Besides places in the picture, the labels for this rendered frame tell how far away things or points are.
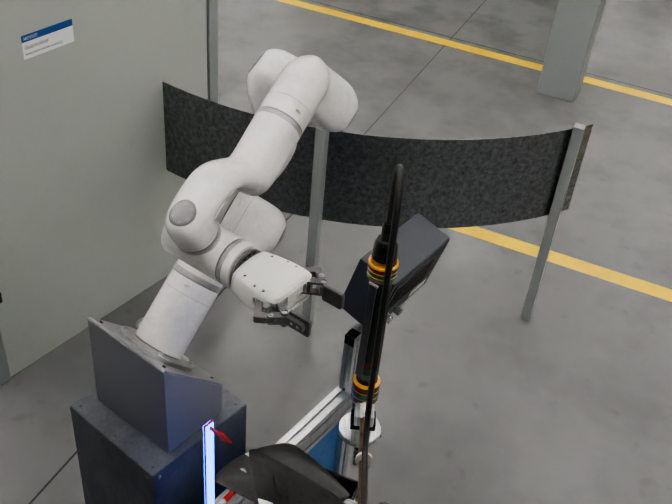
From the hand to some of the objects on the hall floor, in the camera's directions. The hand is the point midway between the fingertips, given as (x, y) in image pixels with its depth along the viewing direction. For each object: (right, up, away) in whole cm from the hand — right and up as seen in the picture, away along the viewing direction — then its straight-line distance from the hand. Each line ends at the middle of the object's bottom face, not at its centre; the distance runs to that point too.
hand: (320, 312), depth 139 cm
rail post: (-2, -94, +148) cm, 175 cm away
